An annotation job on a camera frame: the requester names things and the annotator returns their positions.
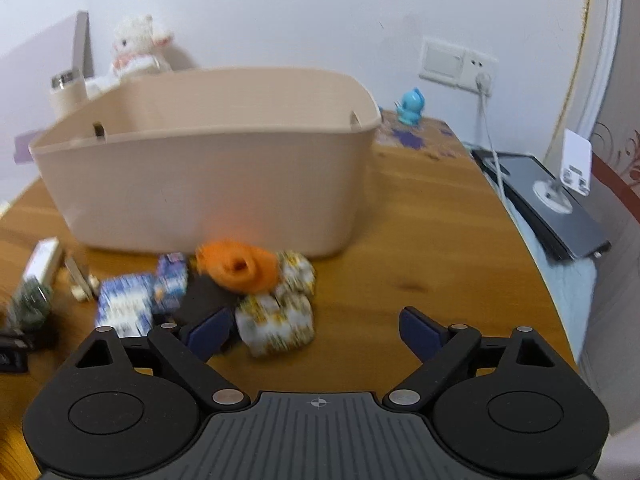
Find green dried herb bag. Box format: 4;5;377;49
8;276;52;332

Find blue white porcelain-pattern box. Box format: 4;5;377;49
94;273;154;338

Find yellow white patterned packet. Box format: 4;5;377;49
235;292;314;358

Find orange plush toy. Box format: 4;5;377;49
195;240;280;295

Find black cube box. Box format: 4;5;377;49
172;274;241;326

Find small brown deer figurine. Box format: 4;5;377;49
64;255;101;302

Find small white box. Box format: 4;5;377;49
22;237;63;285

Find beige plastic storage bin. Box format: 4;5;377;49
29;67;382;257

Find white phone stand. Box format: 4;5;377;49
533;129;592;216

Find blue cartoon figurine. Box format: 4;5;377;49
395;88;425;126

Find white thermos bottle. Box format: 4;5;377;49
49;68;88;120

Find purple headboard panel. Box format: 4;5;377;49
0;11;88;165

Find white plush lamb toy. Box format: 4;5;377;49
85;14;174;100

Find white charger cable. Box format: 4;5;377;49
474;72;516;201

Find white wall switch socket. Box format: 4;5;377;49
418;36;498;96

